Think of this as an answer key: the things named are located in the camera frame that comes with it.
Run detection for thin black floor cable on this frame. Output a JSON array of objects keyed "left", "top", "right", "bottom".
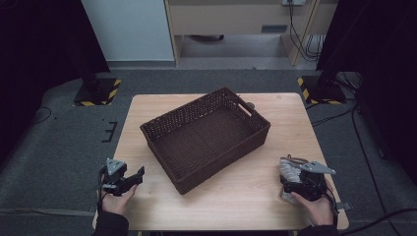
[{"left": 30, "top": 106, "right": 53, "bottom": 125}]

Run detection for black stand base striped edge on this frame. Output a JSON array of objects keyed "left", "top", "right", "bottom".
[
  {"left": 72, "top": 77, "right": 122, "bottom": 107},
  {"left": 297, "top": 74, "right": 348, "bottom": 106}
]

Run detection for long black floor cable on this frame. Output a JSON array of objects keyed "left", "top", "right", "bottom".
[{"left": 352, "top": 104, "right": 394, "bottom": 236}]

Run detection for hand-held gripper cable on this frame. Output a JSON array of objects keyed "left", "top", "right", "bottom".
[
  {"left": 324, "top": 188, "right": 340, "bottom": 227},
  {"left": 96, "top": 166, "right": 107, "bottom": 214}
]

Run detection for hanging black cables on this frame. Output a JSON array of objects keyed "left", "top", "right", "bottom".
[{"left": 288, "top": 3, "right": 326, "bottom": 63}]

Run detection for grey cabinet label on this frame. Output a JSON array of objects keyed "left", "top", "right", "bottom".
[{"left": 261, "top": 24, "right": 288, "bottom": 33}]

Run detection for short black floor cable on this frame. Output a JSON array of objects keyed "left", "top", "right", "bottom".
[{"left": 311, "top": 107, "right": 355, "bottom": 127}]

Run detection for person's right hand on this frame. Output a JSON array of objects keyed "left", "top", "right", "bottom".
[{"left": 290, "top": 190, "right": 335, "bottom": 227}]

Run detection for left hand-held gripper cable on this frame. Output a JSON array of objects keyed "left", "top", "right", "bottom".
[{"left": 96, "top": 166, "right": 107, "bottom": 214}]

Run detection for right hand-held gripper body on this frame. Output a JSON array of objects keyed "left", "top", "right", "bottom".
[{"left": 280, "top": 160, "right": 337, "bottom": 202}]

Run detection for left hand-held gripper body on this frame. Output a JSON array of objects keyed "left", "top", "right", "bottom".
[{"left": 99, "top": 158, "right": 133, "bottom": 197}]

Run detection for thick black floor cable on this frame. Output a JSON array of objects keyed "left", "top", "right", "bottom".
[{"left": 340, "top": 207, "right": 417, "bottom": 235}]

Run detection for brown woven basket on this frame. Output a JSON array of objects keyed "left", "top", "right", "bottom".
[{"left": 140, "top": 87, "right": 271, "bottom": 196}]

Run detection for light wooden cabinet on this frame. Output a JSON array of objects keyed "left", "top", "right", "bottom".
[{"left": 163, "top": 0, "right": 338, "bottom": 67}]

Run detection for white panel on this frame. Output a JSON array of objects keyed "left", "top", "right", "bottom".
[{"left": 81, "top": 0, "right": 175, "bottom": 62}]

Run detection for black curtain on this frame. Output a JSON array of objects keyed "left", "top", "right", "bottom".
[
  {"left": 0, "top": 0, "right": 111, "bottom": 165},
  {"left": 316, "top": 0, "right": 417, "bottom": 185}
]

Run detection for person's left hand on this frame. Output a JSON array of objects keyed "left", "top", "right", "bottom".
[{"left": 101, "top": 183, "right": 139, "bottom": 216}]

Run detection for right hand-held gripper cable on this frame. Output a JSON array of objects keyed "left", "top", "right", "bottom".
[{"left": 324, "top": 188, "right": 340, "bottom": 227}]

